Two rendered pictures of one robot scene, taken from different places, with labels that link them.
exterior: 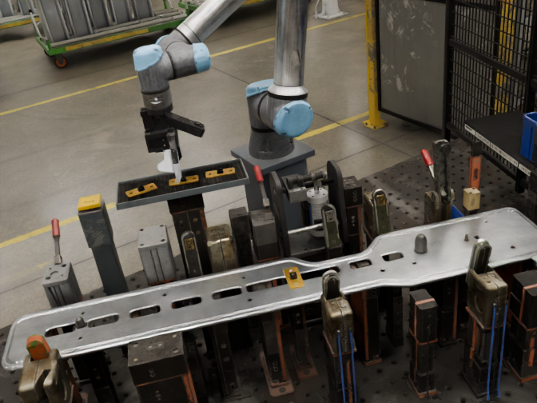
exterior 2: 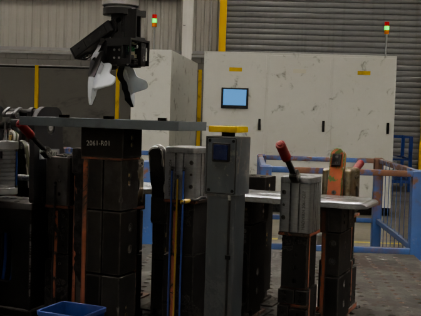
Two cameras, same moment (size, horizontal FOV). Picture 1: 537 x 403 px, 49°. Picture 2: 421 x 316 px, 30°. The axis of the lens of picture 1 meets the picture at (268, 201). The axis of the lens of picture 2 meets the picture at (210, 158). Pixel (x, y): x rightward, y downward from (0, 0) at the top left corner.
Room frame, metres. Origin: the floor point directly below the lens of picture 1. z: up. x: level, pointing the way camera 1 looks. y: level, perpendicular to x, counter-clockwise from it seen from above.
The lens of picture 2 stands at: (2.79, 1.25, 1.18)
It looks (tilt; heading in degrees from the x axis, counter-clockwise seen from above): 3 degrees down; 211
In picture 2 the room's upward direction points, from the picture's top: 2 degrees clockwise
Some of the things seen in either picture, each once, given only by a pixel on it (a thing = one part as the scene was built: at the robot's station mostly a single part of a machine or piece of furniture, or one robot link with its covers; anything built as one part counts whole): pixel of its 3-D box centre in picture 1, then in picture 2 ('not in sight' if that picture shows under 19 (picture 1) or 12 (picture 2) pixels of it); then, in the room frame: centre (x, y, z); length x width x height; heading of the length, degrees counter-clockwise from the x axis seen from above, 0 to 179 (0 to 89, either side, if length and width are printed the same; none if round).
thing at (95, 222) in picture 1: (110, 269); (224, 248); (1.46, 0.49, 0.92); 0.08 x 0.08 x 0.44; 8
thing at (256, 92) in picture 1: (266, 101); not in sight; (1.76, -0.04, 1.27); 0.13 x 0.12 x 0.14; 23
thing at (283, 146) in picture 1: (270, 135); not in sight; (1.76, -0.03, 1.15); 0.15 x 0.15 x 0.10
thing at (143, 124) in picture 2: (181, 182); (112, 123); (1.50, 0.24, 1.16); 0.37 x 0.14 x 0.02; 98
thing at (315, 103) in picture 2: not in sight; (296, 115); (-6.46, -3.00, 1.22); 2.40 x 0.54 x 2.45; 118
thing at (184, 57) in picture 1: (185, 59); not in sight; (1.55, 0.17, 1.49); 0.11 x 0.11 x 0.08; 23
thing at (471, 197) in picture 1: (468, 245); not in sight; (1.39, -0.56, 0.88); 0.04 x 0.04 x 0.36; 8
